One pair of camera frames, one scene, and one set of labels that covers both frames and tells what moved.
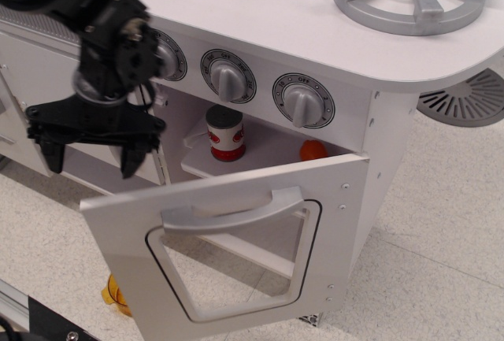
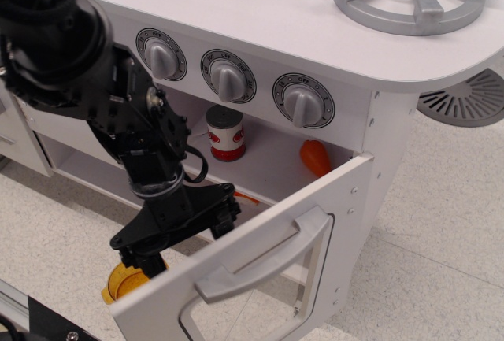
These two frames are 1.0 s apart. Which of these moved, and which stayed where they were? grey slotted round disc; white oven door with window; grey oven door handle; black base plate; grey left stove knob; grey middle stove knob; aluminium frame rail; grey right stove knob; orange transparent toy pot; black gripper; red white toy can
Moved: black gripper; orange transparent toy pot; white oven door with window; grey oven door handle
Stayed: grey left stove knob; red white toy can; black base plate; grey middle stove knob; grey right stove knob; grey slotted round disc; aluminium frame rail
